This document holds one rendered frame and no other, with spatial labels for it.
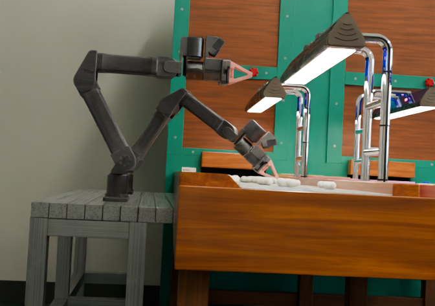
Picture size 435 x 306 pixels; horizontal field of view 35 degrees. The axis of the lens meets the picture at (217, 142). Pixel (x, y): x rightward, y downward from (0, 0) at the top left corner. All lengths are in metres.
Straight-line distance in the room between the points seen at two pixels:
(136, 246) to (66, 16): 2.40
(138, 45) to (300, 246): 2.75
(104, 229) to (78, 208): 0.09
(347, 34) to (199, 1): 1.85
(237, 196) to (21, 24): 2.86
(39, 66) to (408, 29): 1.99
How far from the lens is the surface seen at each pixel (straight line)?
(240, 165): 3.09
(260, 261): 1.32
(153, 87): 3.91
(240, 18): 3.24
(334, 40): 1.45
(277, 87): 2.40
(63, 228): 1.79
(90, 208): 1.78
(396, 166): 3.24
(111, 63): 2.07
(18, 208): 3.95
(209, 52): 2.09
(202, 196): 1.30
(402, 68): 3.36
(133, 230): 1.78
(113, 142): 2.04
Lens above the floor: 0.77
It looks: 3 degrees up
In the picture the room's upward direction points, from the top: 3 degrees clockwise
